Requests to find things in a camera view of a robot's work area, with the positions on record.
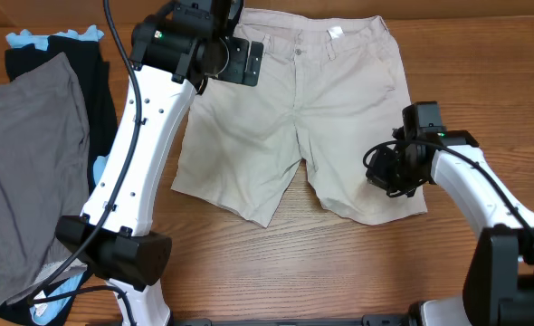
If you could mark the beige cotton shorts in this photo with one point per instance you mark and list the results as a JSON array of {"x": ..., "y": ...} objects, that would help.
[{"x": 328, "y": 91}]

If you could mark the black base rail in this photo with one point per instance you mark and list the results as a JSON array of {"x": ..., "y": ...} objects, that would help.
[{"x": 294, "y": 322}]

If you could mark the light blue garment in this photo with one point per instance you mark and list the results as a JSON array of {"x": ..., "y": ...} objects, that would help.
[{"x": 41, "y": 42}]

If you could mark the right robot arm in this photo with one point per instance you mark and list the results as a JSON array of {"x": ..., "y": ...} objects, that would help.
[{"x": 499, "y": 287}]

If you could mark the grey garment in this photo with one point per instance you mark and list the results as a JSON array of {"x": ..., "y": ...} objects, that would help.
[{"x": 44, "y": 149}]

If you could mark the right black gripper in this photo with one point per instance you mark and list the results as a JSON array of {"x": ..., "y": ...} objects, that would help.
[{"x": 377, "y": 177}]

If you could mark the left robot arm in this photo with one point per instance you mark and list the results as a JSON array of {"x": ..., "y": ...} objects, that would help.
[{"x": 174, "y": 53}]

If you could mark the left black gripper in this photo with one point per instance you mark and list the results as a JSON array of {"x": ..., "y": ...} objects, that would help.
[{"x": 233, "y": 70}]

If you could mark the black garment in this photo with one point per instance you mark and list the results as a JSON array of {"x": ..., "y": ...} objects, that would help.
[{"x": 93, "y": 75}]

